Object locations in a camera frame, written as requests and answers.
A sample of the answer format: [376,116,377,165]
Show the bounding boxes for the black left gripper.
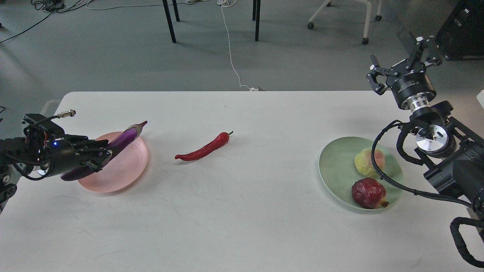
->
[46,135,113,177]

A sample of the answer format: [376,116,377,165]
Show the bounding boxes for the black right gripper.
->
[366,36,442,110]

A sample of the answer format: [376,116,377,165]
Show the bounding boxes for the purple eggplant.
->
[61,121,147,181]

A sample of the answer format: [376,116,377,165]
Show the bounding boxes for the yellow-green custard apple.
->
[354,148,386,178]

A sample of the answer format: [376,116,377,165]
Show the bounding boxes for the dark red pomegranate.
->
[351,178,389,209]

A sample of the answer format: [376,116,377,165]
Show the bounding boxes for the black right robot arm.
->
[366,36,484,268]

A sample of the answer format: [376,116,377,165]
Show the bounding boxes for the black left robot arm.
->
[0,110,119,210]

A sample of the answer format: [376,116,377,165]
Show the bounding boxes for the pink plate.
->
[78,137,150,193]

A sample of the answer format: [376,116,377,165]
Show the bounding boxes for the black equipment case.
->
[436,0,484,60]

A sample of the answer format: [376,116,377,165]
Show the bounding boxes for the white rolling chair base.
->
[307,0,385,45]

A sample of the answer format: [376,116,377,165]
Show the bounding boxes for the light green plate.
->
[319,136,403,213]

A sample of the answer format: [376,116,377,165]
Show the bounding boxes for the red chili pepper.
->
[174,131,233,161]

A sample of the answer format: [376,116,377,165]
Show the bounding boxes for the black table legs right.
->
[252,0,261,42]

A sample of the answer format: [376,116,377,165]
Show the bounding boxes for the black table legs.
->
[162,0,180,43]
[252,0,261,42]

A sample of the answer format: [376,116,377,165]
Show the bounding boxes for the black table legs left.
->
[162,0,180,43]

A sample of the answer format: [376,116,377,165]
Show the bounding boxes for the black cables on floor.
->
[0,0,189,44]

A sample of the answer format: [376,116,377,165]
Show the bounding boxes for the white cable on floor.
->
[218,0,260,91]

